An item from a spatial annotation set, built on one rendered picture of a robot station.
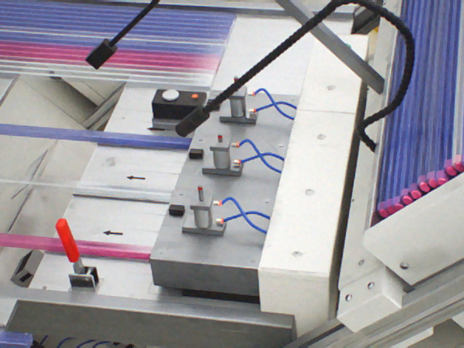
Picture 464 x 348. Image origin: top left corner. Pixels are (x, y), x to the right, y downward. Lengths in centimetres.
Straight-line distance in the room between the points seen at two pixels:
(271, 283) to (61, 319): 27
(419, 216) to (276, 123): 41
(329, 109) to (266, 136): 9
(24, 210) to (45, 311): 59
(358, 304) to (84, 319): 35
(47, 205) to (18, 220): 8
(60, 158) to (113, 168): 53
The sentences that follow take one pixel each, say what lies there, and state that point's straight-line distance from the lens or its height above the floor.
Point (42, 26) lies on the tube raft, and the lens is 169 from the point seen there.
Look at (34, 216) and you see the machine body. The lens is 179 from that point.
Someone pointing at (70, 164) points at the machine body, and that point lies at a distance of 190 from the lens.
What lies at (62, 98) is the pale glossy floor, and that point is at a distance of 293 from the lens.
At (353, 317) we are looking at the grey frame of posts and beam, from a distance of 104.
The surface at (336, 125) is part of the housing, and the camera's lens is 129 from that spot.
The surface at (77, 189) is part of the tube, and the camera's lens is 134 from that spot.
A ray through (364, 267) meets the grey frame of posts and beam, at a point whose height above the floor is 135.
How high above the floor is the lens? 192
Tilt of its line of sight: 36 degrees down
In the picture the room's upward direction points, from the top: 54 degrees clockwise
